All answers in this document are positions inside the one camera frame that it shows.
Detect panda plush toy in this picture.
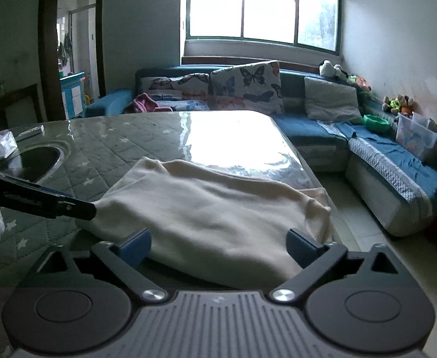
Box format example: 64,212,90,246
318,60,348,81

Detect dark wooden door frame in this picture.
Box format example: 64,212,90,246
39,0,105,120

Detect small brown plush toys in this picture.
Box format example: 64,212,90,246
382,95,416,116

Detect hanging cloth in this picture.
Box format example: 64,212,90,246
57,32,73,70

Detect cream garment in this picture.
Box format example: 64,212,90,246
75,157,338,291

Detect teal corner sofa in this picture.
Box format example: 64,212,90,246
84,65,437,237

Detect long butterfly print pillow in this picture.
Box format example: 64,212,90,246
140,72,210,110

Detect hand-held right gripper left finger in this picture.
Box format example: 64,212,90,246
28,228,167,303

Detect green bowl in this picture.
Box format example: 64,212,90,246
363,114,392,133

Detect grey remote control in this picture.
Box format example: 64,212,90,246
14,127,44,142

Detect green framed window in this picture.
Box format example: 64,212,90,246
181,0,344,53

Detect round black induction cooktop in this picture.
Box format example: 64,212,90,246
15,145,60,185

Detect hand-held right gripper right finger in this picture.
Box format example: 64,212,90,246
271,228,409,303

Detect green orange plush toy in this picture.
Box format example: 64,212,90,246
347,75,372,92

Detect pink cloth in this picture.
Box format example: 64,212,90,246
124,93,161,114

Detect clear plastic storage box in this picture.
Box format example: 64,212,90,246
395,112,437,163

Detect dark wooden side table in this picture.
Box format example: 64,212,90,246
0,84,42,131

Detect square butterfly print pillow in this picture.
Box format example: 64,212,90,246
210,60,284,115

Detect blue white toy cabinet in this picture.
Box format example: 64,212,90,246
60,72,87,119

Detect grey pillow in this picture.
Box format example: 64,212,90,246
303,76,362,124

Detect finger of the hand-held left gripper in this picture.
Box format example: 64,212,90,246
0,166,98,220

